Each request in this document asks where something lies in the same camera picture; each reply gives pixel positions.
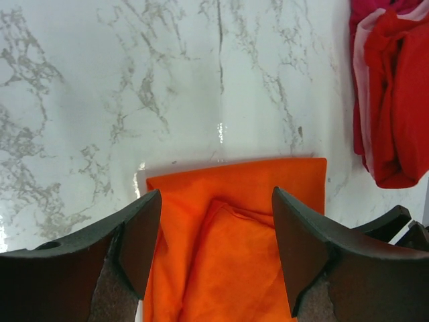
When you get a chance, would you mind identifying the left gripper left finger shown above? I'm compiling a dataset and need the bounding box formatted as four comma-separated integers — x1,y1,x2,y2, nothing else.
1,190,162,321

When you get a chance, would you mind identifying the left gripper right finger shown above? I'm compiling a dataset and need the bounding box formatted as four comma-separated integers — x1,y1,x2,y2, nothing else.
272,188,428,321

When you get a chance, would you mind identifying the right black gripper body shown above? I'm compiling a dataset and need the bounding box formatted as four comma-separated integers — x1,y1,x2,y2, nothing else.
353,205,428,252

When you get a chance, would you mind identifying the orange t shirt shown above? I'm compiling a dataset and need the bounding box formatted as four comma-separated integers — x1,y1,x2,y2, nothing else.
143,158,327,321

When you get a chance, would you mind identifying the red folded t shirt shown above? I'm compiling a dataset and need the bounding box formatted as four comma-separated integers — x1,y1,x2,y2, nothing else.
365,10,428,189

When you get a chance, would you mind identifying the light pink folded t shirt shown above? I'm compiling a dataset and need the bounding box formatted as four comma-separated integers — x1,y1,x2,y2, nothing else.
353,13,425,174

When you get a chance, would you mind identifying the crimson folded t shirt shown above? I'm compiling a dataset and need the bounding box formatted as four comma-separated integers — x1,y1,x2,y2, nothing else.
349,1,428,166

